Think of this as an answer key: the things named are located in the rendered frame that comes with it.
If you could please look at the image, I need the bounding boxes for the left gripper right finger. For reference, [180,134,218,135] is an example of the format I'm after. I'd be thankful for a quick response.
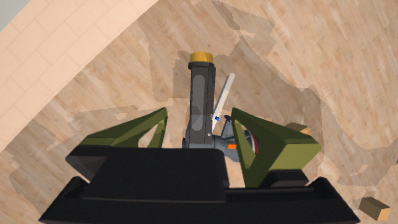
[231,107,322,187]

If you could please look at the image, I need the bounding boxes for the red and grey hose nozzle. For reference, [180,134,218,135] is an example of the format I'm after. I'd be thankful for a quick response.
[182,52,261,163]

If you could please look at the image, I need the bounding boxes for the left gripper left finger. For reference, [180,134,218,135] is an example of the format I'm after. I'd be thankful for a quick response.
[77,107,168,148]

